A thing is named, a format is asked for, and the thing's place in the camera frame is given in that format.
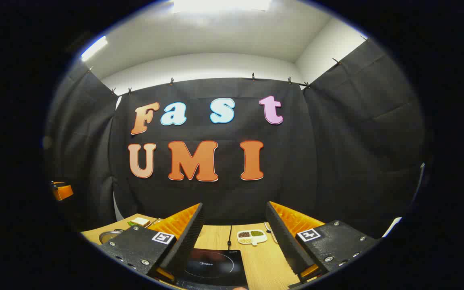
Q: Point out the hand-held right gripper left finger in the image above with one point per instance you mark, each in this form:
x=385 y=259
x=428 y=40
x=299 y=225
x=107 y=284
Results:
x=189 y=241

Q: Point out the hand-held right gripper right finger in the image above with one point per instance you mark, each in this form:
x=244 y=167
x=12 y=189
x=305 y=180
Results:
x=284 y=241

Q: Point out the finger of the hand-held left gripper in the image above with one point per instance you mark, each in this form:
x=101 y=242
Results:
x=63 y=192

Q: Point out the black induction cooktop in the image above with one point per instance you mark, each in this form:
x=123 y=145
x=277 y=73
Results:
x=216 y=268

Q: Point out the stainless steel pot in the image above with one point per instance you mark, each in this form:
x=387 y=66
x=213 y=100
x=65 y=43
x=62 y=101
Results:
x=109 y=235

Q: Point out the white divided bean dish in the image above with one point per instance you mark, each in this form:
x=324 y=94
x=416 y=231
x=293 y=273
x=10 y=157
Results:
x=252 y=237

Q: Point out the black backdrop cloth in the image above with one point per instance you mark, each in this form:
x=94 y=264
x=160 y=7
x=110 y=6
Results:
x=216 y=201

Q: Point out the sandwich with lettuce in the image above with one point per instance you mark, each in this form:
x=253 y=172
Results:
x=140 y=221

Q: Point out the ceiling light panel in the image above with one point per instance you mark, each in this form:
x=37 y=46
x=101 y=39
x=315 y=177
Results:
x=94 y=48
x=220 y=5

